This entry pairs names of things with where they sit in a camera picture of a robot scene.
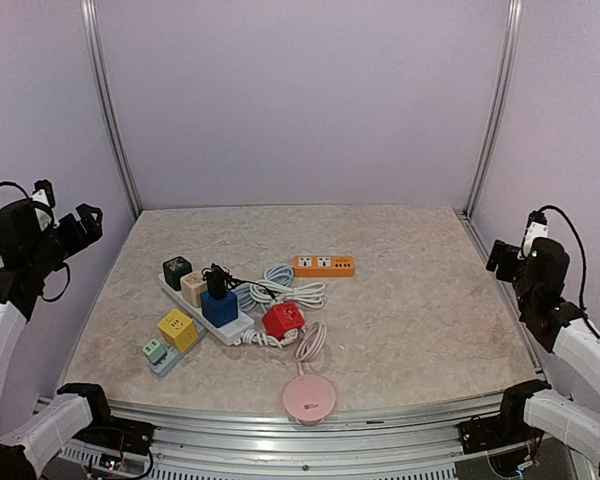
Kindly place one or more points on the orange power strip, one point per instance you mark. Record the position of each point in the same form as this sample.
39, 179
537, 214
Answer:
324, 266

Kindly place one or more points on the yellow cube adapter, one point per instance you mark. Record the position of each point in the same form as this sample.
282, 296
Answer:
178, 330

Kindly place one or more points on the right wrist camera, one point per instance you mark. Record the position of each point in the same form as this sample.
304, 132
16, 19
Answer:
536, 227

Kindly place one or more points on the light blue power strip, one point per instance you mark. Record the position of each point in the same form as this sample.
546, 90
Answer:
172, 359

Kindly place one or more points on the beige cube adapter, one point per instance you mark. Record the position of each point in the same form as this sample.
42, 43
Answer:
192, 286

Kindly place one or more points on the aluminium frame post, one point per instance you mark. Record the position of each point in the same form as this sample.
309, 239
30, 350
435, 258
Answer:
498, 106
104, 95

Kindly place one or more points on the black charger plug with cable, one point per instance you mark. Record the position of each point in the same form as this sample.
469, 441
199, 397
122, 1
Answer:
249, 294

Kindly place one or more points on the light green plug adapter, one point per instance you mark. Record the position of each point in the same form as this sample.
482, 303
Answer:
154, 351

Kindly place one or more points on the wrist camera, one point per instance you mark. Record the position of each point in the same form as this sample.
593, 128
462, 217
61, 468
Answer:
536, 227
44, 202

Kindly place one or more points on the pink round socket hub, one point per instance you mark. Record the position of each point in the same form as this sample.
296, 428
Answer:
309, 399

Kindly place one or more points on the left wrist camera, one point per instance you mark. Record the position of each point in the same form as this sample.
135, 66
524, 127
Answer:
44, 202

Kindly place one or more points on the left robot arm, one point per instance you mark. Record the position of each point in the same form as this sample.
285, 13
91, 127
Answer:
25, 452

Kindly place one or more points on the red cube socket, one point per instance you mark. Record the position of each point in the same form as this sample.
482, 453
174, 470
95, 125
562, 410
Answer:
283, 318

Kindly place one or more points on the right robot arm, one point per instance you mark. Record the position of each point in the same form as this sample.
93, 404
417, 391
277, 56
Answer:
564, 331

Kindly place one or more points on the right aluminium frame post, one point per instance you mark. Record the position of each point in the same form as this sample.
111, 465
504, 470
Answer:
498, 106

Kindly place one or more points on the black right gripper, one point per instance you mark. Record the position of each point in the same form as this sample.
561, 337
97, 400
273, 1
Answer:
509, 251

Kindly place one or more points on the blue cube adapter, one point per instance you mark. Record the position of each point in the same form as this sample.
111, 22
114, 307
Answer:
219, 312

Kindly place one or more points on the dark green cube adapter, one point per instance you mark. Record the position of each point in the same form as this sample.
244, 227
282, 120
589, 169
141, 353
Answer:
174, 269

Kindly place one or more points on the aluminium front rail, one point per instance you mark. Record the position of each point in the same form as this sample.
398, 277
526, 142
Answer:
417, 442

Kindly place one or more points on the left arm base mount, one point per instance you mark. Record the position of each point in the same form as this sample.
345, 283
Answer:
120, 434

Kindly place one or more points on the left aluminium frame post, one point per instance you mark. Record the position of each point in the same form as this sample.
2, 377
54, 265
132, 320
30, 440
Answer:
104, 95

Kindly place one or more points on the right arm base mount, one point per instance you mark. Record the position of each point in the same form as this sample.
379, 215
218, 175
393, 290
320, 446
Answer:
480, 434

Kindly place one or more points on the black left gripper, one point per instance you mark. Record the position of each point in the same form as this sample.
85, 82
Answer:
91, 229

